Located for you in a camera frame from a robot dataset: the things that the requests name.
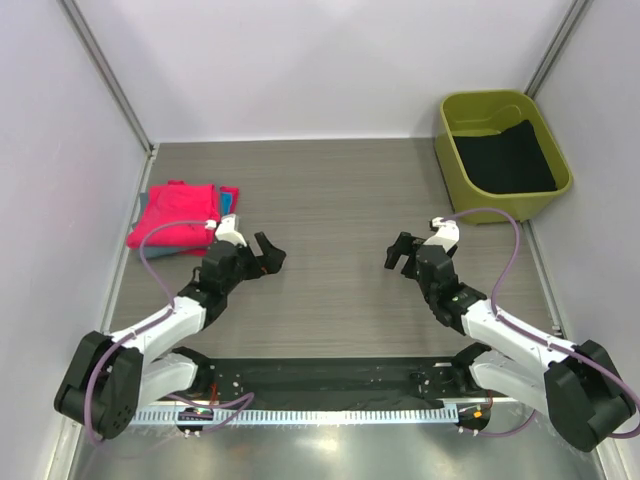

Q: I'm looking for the black t-shirt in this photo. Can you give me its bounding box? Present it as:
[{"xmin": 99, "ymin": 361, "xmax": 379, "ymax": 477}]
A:
[{"xmin": 454, "ymin": 120, "xmax": 557, "ymax": 195}]

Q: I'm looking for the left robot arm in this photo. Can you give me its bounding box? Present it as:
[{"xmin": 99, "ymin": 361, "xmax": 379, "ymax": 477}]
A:
[{"xmin": 53, "ymin": 232, "xmax": 286, "ymax": 440}]

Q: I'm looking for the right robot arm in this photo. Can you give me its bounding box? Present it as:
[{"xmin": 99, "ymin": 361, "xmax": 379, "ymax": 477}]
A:
[{"xmin": 384, "ymin": 226, "xmax": 639, "ymax": 452}]

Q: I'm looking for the blue folded t-shirt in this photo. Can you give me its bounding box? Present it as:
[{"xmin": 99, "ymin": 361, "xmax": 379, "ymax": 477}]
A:
[{"xmin": 220, "ymin": 192, "xmax": 235, "ymax": 216}]

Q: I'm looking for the olive green plastic bin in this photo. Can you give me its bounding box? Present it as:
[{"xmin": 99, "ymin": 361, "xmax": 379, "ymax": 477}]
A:
[{"xmin": 434, "ymin": 90, "xmax": 573, "ymax": 224}]

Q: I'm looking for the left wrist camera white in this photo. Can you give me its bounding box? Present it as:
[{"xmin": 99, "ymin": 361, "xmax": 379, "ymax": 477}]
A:
[{"xmin": 205, "ymin": 214, "xmax": 247, "ymax": 247}]

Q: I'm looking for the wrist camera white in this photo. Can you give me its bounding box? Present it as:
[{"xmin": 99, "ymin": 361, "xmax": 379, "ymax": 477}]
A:
[
  {"xmin": 424, "ymin": 217, "xmax": 460, "ymax": 253},
  {"xmin": 205, "ymin": 214, "xmax": 247, "ymax": 247}
]

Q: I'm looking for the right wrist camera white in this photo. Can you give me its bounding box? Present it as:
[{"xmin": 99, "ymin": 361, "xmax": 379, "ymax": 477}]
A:
[{"xmin": 424, "ymin": 217, "xmax": 460, "ymax": 253}]

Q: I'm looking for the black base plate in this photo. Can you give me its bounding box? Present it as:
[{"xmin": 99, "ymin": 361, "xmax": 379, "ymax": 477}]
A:
[{"xmin": 177, "ymin": 357, "xmax": 489, "ymax": 411}]

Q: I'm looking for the slotted cable duct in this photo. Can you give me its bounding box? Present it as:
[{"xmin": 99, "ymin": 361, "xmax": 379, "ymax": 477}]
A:
[{"xmin": 130, "ymin": 404, "xmax": 459, "ymax": 427}]

